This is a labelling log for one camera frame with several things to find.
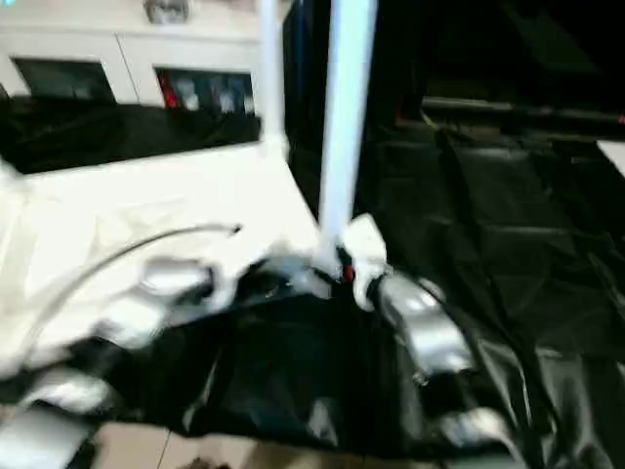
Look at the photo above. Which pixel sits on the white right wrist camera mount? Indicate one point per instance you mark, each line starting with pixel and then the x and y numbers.
pixel 366 249

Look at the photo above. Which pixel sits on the white plastic table top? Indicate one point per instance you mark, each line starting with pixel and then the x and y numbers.
pixel 146 205

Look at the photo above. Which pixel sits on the black plastic mat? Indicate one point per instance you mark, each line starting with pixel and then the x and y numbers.
pixel 317 381

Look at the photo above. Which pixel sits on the white flat board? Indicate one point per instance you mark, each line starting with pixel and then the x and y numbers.
pixel 615 156

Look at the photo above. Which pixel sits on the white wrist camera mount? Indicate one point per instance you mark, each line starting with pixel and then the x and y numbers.
pixel 366 249
pixel 227 278

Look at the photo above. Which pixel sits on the red carton behind glass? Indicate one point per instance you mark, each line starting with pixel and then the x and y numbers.
pixel 170 93

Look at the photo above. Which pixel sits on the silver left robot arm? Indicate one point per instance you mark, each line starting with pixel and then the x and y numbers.
pixel 127 312

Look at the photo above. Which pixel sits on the white glass-door cabinet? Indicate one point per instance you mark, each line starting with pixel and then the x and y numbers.
pixel 122 44

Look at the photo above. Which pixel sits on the grey object on cabinet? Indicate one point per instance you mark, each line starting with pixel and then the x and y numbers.
pixel 166 10

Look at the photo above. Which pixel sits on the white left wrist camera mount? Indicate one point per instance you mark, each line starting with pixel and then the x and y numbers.
pixel 227 278

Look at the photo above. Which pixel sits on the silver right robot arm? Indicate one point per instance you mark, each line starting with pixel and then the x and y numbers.
pixel 429 322

